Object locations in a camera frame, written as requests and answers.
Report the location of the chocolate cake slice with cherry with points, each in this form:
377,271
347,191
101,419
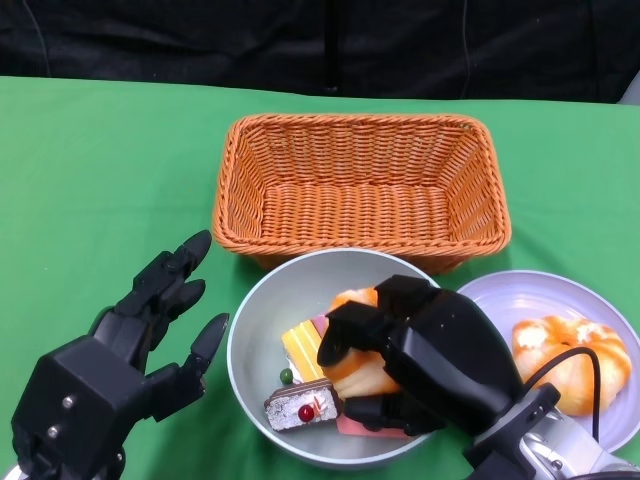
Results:
290,410

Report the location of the pale lavender plate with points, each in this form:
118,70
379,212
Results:
500,300

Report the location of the pink striped cake slice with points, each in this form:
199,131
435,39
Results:
320,325

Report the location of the salmon pink cake block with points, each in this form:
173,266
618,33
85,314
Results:
350,429

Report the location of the pale grey background object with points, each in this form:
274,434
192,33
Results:
632,95

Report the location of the green tablecloth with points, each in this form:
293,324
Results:
100,175

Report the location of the yellow striped cake slice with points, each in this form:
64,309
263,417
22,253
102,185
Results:
305,350

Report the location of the orange striped bread bun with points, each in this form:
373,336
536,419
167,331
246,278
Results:
550,335
360,380

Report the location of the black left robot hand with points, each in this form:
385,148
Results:
155,300

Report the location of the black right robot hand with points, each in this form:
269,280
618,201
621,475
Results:
440,350

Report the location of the orange wicker basket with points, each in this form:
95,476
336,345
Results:
350,210

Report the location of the black backdrop curtain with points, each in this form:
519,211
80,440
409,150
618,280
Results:
200,40

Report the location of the grey-green bowl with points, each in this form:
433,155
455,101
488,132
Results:
280,300

